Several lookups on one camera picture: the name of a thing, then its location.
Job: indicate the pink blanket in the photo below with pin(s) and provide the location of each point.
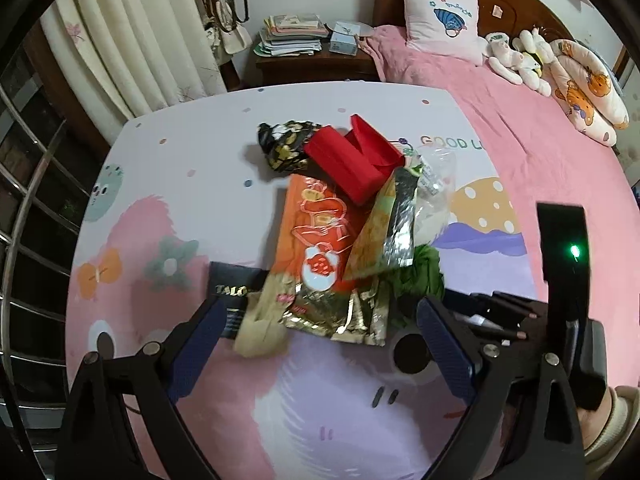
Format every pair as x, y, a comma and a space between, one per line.
525, 125

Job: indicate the cream curtain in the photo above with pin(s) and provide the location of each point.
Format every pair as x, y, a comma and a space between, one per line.
130, 35

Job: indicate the rolled bear print quilt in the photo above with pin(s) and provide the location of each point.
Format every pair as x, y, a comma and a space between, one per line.
590, 90

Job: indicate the wooden nightstand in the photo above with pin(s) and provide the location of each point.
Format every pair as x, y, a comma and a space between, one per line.
300, 67

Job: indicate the stack of books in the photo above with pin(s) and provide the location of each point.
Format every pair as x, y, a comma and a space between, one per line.
292, 35

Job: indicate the metal window grille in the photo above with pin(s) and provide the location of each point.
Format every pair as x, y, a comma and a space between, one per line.
30, 210

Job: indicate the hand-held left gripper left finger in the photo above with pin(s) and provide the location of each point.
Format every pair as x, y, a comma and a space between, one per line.
197, 345

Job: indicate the printed cartoon tablecloth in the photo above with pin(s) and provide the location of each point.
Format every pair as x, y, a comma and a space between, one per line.
200, 185

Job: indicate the clear plastic bag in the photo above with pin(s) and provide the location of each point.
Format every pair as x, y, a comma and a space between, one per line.
435, 180

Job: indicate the red cardboard box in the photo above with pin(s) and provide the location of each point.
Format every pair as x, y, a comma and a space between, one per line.
345, 165

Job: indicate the person's right forearm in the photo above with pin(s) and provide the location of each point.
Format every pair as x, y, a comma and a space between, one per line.
617, 425

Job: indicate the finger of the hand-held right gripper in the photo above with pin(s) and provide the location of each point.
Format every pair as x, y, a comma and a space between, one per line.
505, 304
490, 329

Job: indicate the white pink plush toy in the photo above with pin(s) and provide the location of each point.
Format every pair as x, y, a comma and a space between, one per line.
502, 55

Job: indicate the crumpled green paper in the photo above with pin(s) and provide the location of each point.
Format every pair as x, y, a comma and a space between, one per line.
422, 272

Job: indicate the green yellow foil packet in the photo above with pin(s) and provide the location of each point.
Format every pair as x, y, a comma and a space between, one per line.
385, 230

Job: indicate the white yellow plush toy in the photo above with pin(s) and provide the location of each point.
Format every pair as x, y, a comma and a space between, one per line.
532, 60

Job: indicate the black card box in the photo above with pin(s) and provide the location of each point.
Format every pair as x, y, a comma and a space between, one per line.
232, 285

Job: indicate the gold foil packet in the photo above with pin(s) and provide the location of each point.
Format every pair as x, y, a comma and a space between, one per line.
350, 317

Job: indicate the orange snack packet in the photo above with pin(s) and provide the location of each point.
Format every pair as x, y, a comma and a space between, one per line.
320, 240

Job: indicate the white tote bag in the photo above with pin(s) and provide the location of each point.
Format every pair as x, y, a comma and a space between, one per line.
235, 37

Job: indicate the black gold wrapper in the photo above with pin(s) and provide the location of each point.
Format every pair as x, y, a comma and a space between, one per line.
285, 145

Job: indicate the small pale blue box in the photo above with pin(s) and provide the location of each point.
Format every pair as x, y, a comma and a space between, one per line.
345, 40

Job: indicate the beige paper piece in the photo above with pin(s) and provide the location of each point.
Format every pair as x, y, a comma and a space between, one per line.
260, 330

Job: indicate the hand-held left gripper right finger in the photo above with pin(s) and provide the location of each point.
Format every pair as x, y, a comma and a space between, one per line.
445, 350

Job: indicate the pink embroidered pillow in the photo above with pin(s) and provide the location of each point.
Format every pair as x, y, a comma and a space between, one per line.
440, 25

